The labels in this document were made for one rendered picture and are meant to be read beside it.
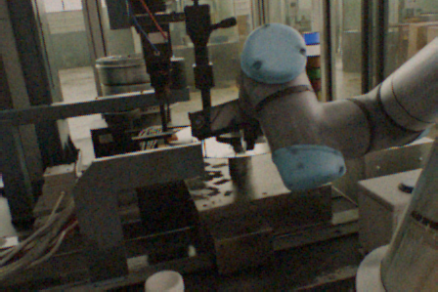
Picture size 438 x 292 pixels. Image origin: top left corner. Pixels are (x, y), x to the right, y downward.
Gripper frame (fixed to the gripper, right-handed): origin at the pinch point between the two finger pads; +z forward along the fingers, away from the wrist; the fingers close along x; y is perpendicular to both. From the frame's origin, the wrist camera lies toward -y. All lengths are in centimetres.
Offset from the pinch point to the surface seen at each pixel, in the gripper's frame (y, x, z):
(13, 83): -64, 37, 38
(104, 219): -27.6, -12.3, 1.0
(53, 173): -46, 3, 23
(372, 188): 21.9, -12.7, -2.2
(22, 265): -44.0, -18.6, 4.9
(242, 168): 0.6, -1.5, 19.2
